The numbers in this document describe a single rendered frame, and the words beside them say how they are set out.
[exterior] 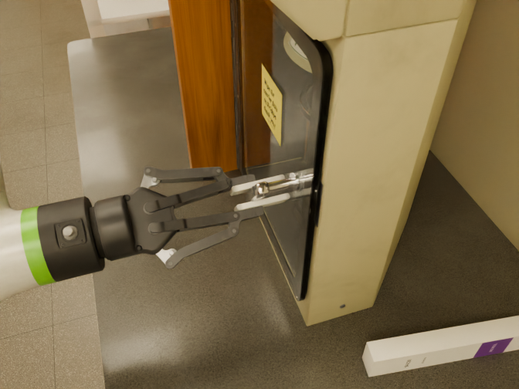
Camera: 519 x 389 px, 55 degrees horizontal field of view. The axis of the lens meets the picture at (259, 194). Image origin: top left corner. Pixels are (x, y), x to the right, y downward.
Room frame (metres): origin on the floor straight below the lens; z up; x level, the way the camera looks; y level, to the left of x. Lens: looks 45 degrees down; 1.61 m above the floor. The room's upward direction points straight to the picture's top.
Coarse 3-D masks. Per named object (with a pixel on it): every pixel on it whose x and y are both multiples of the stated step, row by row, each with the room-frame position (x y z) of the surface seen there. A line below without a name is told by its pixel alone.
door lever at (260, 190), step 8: (296, 176) 0.43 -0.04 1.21; (256, 184) 0.42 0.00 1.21; (264, 184) 0.42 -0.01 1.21; (272, 184) 0.42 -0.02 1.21; (280, 184) 0.42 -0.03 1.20; (288, 184) 0.42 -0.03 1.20; (296, 184) 0.42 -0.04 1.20; (248, 192) 0.45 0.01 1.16; (256, 192) 0.41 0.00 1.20; (264, 192) 0.41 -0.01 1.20; (248, 200) 0.45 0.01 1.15; (256, 200) 0.44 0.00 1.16
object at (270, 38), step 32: (256, 0) 0.58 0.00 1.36; (256, 32) 0.58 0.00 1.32; (288, 32) 0.47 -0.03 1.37; (256, 64) 0.58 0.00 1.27; (288, 64) 0.47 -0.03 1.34; (320, 64) 0.40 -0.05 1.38; (256, 96) 0.58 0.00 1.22; (288, 96) 0.47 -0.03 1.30; (320, 96) 0.39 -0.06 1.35; (256, 128) 0.58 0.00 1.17; (288, 128) 0.46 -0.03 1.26; (320, 128) 0.39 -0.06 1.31; (256, 160) 0.58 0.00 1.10; (288, 160) 0.46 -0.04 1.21; (320, 160) 0.39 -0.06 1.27; (288, 192) 0.45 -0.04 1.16; (288, 224) 0.44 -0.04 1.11; (288, 256) 0.44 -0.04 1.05
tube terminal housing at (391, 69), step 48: (384, 0) 0.39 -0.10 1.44; (432, 0) 0.41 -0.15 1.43; (336, 48) 0.40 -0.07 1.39; (384, 48) 0.40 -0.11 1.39; (432, 48) 0.41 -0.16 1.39; (336, 96) 0.39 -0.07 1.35; (384, 96) 0.40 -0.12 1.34; (432, 96) 0.42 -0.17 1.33; (336, 144) 0.39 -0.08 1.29; (384, 144) 0.40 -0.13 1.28; (336, 192) 0.39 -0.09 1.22; (384, 192) 0.41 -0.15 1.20; (336, 240) 0.39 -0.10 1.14; (384, 240) 0.42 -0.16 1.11; (336, 288) 0.40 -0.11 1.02
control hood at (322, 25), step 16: (272, 0) 0.37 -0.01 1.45; (288, 0) 0.37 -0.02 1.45; (304, 0) 0.37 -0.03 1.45; (320, 0) 0.38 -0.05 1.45; (336, 0) 0.38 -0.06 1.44; (288, 16) 0.37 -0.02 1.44; (304, 16) 0.37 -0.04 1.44; (320, 16) 0.38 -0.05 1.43; (336, 16) 0.38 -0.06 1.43; (320, 32) 0.38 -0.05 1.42; (336, 32) 0.38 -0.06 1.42
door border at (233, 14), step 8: (232, 0) 0.68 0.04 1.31; (232, 8) 0.68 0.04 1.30; (232, 16) 0.68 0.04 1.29; (232, 40) 0.68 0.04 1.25; (232, 48) 0.68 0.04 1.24; (232, 72) 0.68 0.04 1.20; (328, 96) 0.39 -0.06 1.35; (240, 120) 0.66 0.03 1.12; (240, 128) 0.66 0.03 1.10; (240, 136) 0.66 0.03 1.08; (240, 144) 0.67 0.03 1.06; (240, 152) 0.67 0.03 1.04; (240, 160) 0.67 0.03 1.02; (240, 168) 0.67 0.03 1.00; (320, 168) 0.39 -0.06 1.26
